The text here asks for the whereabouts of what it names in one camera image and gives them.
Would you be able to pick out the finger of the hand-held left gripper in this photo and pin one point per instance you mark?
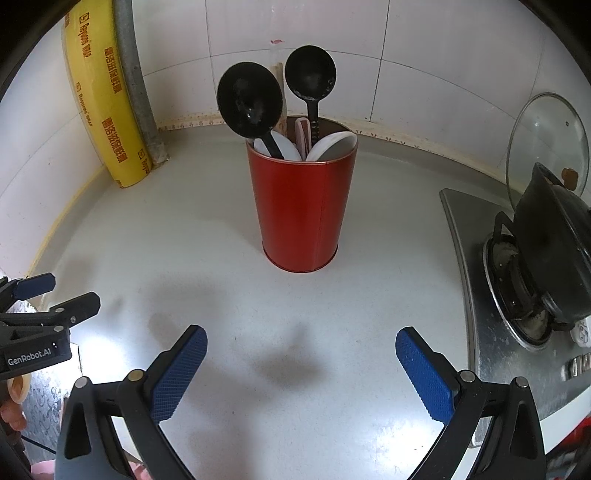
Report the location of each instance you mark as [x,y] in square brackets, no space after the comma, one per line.
[83,304]
[34,286]

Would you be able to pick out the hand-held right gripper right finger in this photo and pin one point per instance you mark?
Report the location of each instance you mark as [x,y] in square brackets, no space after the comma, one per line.
[425,374]

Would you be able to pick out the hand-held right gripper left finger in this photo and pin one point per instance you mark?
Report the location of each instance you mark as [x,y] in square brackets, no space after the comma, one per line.
[180,374]

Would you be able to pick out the red metal canister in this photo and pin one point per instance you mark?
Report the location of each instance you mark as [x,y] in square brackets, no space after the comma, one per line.
[300,207]

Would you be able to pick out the plain white ceramic spoon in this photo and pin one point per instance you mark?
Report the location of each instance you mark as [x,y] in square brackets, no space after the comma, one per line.
[302,136]

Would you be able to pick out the wooden chopsticks pack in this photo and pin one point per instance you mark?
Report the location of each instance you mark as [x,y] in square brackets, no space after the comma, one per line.
[283,106]

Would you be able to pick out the person's left hand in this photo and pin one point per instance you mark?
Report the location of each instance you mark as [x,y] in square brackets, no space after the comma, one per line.
[11,413]

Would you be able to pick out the steel gas stove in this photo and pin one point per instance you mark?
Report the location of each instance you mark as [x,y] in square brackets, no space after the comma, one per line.
[480,323]

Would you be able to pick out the black burner grate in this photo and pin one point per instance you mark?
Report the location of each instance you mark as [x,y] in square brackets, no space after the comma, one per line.
[508,277]

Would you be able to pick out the grey stove knob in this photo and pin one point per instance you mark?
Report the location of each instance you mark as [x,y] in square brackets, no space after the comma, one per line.
[577,367]

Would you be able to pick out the small white container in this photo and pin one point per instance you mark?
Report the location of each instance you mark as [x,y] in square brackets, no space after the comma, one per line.
[582,330]

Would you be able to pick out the black clay pot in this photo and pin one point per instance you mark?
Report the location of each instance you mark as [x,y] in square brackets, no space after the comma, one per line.
[549,240]

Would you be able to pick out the yellow cling wrap box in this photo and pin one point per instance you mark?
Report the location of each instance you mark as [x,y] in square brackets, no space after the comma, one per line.
[101,101]

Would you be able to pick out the glass pot lid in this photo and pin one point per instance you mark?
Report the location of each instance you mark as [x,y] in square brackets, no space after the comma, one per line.
[540,129]

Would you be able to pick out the grey wall pipe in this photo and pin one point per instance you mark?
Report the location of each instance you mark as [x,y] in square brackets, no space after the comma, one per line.
[134,69]

